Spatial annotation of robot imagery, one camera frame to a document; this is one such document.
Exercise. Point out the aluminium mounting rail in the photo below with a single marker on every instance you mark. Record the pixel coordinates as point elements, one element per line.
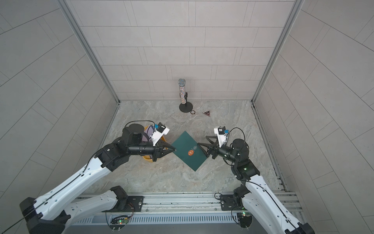
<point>203,202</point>

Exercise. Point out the circuit board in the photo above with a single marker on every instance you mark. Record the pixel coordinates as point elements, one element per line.
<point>119,222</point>
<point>244,220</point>

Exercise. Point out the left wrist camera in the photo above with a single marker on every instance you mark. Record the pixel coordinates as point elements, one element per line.
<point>159,130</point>

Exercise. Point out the dark green envelope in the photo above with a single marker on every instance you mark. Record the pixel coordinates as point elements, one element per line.
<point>188,151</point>

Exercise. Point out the yellow storage tray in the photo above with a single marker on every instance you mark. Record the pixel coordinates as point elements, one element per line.
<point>148,157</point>

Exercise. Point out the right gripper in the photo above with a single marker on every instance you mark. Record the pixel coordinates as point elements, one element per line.
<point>213,149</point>

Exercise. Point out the purple envelope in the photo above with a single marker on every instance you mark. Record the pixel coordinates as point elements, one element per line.
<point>148,132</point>

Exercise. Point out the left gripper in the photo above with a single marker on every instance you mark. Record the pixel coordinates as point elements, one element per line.
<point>160,145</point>

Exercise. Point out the left circuit board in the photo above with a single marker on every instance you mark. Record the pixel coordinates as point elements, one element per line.
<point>119,222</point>

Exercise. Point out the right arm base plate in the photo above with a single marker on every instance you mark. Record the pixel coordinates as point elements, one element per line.
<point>230,202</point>

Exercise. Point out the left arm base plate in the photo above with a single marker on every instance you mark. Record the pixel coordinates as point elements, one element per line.
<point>131,203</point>

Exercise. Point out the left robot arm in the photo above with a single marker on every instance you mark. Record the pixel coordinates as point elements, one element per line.
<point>54,211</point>

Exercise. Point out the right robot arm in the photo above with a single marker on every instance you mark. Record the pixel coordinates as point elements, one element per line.
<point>254,195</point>

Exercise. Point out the right circuit board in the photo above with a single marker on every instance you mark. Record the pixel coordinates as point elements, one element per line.
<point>244,220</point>

